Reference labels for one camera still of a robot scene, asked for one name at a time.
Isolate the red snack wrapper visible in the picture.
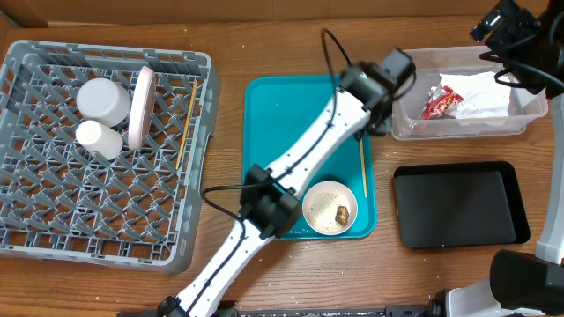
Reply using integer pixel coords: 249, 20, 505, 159
419, 85, 464, 120

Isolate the white napkin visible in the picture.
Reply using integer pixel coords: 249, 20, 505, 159
440, 71, 511, 120

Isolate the printed wooden chopstick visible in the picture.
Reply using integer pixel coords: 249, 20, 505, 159
359, 138, 367, 198

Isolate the small white plate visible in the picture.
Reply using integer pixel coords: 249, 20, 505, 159
302, 181, 358, 236

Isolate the large white plate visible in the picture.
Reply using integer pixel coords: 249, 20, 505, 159
128, 66, 157, 150

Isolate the grey round bowl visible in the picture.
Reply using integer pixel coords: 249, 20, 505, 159
77, 78, 131, 127

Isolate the white cup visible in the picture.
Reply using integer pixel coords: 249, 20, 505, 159
75, 120, 123, 160

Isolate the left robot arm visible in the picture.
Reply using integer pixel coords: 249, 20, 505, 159
157, 48, 416, 317

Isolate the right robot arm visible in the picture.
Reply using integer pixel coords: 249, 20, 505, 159
423, 0, 563, 316

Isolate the clear plastic bin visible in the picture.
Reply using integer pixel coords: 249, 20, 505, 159
390, 46, 548, 140

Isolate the teal plastic serving tray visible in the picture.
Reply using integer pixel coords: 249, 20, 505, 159
242, 75, 377, 240

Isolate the black rectangular tray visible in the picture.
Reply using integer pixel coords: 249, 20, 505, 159
393, 161, 531, 249

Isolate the brown food scrap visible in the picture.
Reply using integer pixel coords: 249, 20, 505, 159
335, 205, 350, 226

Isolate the pile of white rice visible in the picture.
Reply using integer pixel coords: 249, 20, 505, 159
308, 192, 339, 233

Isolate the grey plastic dish rack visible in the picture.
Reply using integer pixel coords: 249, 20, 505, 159
1, 40, 221, 272

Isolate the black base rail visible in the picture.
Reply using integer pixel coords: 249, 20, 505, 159
212, 305, 442, 317

